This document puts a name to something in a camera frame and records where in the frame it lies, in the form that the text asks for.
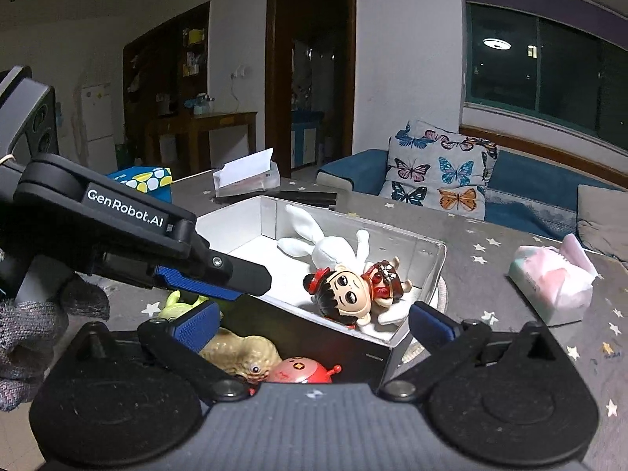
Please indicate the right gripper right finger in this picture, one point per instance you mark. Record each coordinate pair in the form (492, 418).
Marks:
(449, 345)

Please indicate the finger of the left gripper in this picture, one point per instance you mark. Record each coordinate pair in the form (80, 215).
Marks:
(95, 225)

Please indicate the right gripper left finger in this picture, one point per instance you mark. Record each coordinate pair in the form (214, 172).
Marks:
(176, 346)

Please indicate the green alien toy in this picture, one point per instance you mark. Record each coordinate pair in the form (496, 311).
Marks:
(176, 306)

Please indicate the tan peanut toy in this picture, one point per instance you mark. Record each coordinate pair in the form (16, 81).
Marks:
(251, 357)

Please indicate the black-haired doll figure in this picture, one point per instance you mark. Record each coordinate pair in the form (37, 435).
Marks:
(347, 297)

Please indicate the red round robot toy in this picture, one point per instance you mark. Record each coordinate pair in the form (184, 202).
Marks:
(301, 370)

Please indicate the white plush rabbit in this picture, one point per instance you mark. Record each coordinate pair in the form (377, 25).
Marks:
(330, 251)

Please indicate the grey gloved hand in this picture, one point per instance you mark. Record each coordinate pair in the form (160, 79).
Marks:
(29, 330)

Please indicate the white refrigerator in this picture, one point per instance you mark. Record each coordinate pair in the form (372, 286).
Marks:
(99, 130)

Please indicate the grey white storage box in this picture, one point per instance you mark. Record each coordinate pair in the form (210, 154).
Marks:
(286, 314)

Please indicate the blue yellow tissue box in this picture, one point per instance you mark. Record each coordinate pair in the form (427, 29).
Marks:
(153, 181)

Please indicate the pastel tissue pack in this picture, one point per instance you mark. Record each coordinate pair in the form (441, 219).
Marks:
(557, 282)

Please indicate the dark wooden bookshelf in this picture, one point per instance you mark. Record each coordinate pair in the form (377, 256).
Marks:
(163, 72)

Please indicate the butterfly print pillow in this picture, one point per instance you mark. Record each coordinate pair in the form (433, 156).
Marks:
(430, 167)

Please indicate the blue sofa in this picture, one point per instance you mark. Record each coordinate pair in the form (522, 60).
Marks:
(523, 193)

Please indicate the clear box with paper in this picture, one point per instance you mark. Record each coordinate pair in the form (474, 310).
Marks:
(255, 172)

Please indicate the black white flat device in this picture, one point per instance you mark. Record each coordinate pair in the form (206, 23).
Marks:
(307, 197)

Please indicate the grey cushion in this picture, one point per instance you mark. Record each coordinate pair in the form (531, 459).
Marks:
(602, 220)

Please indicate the dark window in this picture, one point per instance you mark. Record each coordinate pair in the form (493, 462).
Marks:
(539, 68)

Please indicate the dark wooden door frame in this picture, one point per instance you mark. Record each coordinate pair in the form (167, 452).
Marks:
(310, 81)

